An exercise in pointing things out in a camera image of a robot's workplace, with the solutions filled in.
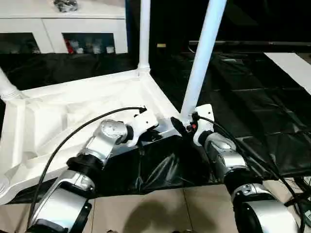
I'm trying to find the black glossy mat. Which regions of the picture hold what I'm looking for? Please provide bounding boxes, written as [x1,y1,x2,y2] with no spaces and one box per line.
[0,52,311,205]

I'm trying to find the long black bar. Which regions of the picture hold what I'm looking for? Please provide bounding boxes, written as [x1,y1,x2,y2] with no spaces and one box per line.
[189,40,311,47]

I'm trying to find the white flat board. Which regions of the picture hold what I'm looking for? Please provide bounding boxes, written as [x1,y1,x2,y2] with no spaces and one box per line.
[264,52,311,95]

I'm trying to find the white cabinet with glass doors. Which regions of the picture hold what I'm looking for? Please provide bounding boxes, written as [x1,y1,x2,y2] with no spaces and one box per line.
[0,0,129,54]

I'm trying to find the dark object on cabinet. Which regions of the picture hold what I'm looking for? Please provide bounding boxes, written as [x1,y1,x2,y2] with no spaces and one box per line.
[53,0,78,12]

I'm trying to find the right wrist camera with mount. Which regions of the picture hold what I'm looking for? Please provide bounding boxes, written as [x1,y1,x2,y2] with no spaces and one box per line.
[191,103,214,146]

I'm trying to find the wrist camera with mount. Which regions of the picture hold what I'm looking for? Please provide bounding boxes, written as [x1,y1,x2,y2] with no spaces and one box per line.
[191,103,214,146]
[126,111,160,148]

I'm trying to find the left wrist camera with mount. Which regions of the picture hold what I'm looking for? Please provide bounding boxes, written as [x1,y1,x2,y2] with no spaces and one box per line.
[126,111,160,148]

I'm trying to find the tangled black floor cables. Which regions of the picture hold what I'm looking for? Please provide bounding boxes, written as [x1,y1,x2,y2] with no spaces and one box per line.
[289,177,311,219]

